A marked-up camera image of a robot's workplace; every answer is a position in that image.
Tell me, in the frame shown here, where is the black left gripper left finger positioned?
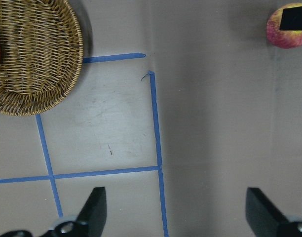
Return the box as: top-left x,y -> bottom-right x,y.
76,187 -> 107,237

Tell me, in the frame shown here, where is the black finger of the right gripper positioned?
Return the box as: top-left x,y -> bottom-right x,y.
279,6 -> 302,31

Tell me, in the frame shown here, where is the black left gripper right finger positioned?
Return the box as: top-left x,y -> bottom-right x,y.
245,187 -> 289,237

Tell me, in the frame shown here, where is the red yellow apple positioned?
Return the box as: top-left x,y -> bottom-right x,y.
266,2 -> 302,49

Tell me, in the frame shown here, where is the woven wicker basket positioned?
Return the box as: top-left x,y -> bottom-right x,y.
0,0 -> 83,116

